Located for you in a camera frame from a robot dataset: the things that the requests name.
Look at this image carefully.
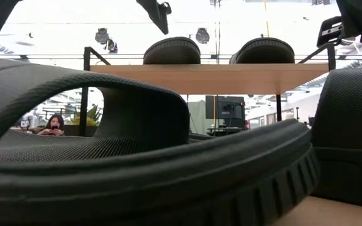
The black ceiling spotlight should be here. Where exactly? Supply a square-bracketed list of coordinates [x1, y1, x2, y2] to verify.
[195, 27, 211, 45]
[94, 28, 110, 45]
[105, 38, 119, 55]

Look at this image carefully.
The black computer monitor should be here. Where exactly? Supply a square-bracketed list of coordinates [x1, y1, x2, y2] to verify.
[205, 95, 246, 129]

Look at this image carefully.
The large dark grey slide sandal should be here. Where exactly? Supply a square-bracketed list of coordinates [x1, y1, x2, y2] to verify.
[0, 55, 322, 226]

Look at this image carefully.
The black horizontal rail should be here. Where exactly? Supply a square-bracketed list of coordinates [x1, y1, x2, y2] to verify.
[0, 53, 362, 62]

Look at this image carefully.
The yellow hanging cord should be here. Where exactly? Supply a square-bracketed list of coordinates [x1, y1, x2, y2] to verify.
[263, 0, 270, 38]

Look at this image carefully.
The green potted plant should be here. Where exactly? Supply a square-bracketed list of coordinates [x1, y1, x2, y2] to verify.
[70, 105, 102, 127]

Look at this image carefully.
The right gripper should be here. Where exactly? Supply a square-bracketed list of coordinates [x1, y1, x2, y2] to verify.
[316, 15, 347, 48]

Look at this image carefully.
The dark planter box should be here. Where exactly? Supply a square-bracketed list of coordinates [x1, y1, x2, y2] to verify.
[63, 124, 99, 137]

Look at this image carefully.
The thin black vertical pole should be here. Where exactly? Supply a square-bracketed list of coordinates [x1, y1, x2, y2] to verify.
[213, 0, 222, 65]

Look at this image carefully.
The person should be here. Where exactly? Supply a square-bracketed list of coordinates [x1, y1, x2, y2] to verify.
[37, 113, 65, 136]

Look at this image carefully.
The wooden shelf with black frame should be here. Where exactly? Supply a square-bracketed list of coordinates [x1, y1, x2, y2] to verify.
[79, 42, 336, 137]

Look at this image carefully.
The wooden shelf board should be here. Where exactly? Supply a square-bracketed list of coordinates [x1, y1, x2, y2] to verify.
[89, 63, 330, 95]

